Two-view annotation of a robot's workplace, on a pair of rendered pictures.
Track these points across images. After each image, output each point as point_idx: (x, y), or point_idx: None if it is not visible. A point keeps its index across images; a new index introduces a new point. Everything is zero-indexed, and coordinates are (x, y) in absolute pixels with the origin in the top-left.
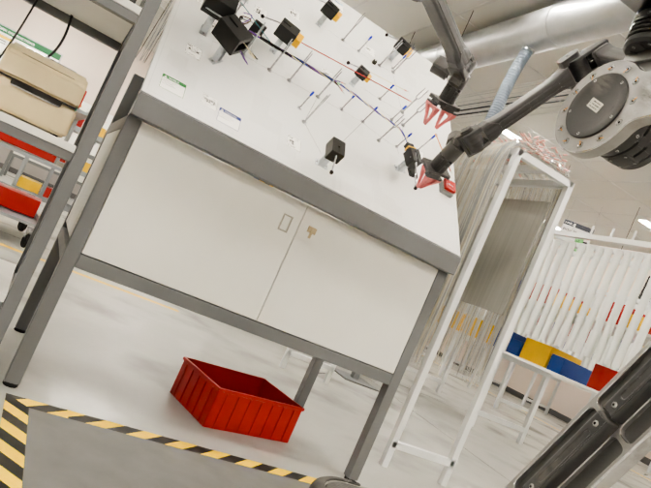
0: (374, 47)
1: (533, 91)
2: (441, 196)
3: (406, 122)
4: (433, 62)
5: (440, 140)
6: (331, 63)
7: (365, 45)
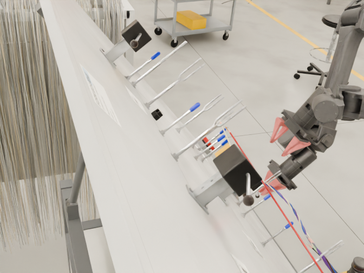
0: (120, 81)
1: (348, 66)
2: (209, 157)
3: (198, 142)
4: (339, 118)
5: (159, 99)
6: (232, 221)
7: (133, 99)
